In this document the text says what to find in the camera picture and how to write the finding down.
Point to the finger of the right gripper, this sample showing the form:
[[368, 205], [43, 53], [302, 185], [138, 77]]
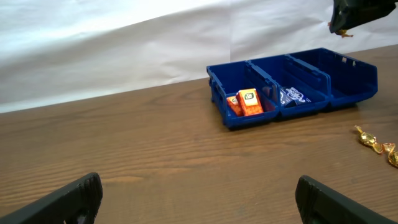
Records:
[[357, 11]]

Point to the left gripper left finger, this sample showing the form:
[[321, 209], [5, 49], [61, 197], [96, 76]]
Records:
[[62, 205]]

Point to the blue tray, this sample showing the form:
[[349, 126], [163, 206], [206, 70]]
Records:
[[342, 77]]

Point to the gold candy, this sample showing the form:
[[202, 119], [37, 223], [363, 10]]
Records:
[[393, 154], [342, 32], [368, 139]]

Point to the blue candy pack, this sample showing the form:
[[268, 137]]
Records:
[[298, 95], [284, 100]]

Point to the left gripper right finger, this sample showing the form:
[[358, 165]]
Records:
[[326, 208]]

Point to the orange candy box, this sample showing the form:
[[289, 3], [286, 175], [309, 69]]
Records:
[[234, 106], [249, 104]]

